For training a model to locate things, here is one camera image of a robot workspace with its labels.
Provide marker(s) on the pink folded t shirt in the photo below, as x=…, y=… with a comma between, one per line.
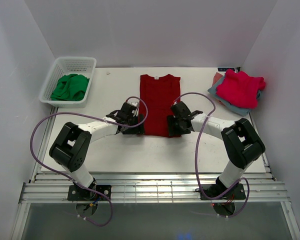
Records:
x=240, y=89

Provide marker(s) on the dark red t shirt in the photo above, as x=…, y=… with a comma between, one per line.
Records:
x=158, y=93

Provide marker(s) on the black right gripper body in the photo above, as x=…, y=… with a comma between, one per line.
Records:
x=177, y=128

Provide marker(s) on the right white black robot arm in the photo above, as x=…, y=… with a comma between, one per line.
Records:
x=242, y=143

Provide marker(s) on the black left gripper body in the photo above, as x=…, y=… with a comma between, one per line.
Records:
x=137, y=130

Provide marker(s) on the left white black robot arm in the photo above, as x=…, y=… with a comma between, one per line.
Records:
x=70, y=147

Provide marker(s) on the aluminium frame rails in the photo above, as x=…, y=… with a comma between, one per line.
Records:
x=156, y=206

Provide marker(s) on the grey blue folded t shirt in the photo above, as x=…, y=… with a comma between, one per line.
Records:
x=238, y=110

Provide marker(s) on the white plastic basket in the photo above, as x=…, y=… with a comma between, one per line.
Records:
x=63, y=66

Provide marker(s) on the salmon folded t shirt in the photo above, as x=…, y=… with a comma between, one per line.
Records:
x=218, y=79

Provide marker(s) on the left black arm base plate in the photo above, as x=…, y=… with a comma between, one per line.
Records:
x=76, y=193

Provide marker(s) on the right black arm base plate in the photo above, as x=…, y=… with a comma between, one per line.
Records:
x=215, y=192

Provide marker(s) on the green t shirt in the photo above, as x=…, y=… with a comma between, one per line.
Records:
x=70, y=87

